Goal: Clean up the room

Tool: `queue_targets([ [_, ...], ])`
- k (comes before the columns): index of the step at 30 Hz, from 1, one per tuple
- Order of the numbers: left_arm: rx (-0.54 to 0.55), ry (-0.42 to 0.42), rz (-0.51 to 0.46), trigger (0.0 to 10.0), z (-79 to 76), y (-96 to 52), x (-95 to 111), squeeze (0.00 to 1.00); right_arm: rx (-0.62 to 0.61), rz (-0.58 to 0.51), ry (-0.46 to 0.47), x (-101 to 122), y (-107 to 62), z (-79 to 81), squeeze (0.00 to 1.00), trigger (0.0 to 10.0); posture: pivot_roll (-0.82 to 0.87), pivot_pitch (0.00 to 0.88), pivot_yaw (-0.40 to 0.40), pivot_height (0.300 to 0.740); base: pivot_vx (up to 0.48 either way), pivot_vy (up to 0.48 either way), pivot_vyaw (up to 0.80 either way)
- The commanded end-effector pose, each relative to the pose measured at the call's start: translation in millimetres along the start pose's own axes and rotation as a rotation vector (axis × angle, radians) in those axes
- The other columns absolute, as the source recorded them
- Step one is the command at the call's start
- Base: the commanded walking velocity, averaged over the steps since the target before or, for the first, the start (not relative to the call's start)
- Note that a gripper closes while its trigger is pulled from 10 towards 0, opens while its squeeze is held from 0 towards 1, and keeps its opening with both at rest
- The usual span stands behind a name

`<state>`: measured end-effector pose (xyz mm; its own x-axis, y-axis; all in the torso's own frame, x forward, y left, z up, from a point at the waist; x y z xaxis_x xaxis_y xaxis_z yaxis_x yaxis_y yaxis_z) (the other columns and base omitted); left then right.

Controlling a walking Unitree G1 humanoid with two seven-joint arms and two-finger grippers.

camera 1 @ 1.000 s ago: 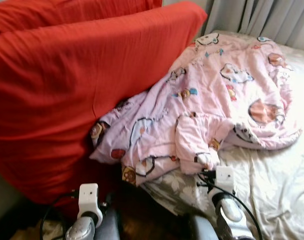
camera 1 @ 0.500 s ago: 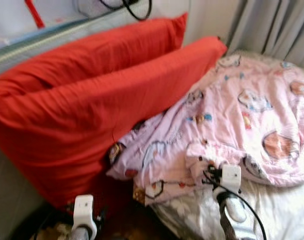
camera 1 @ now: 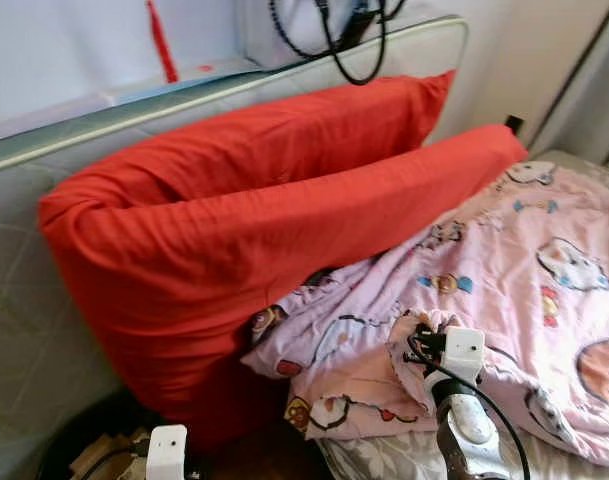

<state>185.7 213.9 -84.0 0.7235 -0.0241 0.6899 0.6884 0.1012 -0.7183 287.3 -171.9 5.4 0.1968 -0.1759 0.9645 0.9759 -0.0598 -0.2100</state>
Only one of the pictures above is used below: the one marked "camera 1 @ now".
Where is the large red cushion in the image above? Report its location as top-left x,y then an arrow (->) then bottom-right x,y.
37,123 -> 528,451

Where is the white quilted upright mattress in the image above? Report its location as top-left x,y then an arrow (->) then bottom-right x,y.
0,15 -> 470,480

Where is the pink cartoon print blanket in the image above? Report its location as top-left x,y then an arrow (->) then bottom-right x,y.
242,160 -> 609,469

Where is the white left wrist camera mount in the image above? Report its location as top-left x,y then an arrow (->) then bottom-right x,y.
146,425 -> 188,480

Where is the grey pleated curtain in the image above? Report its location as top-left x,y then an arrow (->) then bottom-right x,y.
529,0 -> 609,166

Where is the beige floral bed sheet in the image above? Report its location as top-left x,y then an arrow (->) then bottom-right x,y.
319,150 -> 609,480

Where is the black round waste bin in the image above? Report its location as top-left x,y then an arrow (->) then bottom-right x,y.
34,390 -> 200,480

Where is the red hanging tassel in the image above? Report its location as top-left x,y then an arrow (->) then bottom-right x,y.
146,0 -> 180,84

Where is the black looped cable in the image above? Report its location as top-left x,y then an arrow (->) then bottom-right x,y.
269,0 -> 405,86

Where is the thin red cushion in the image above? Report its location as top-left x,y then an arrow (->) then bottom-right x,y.
44,70 -> 457,211

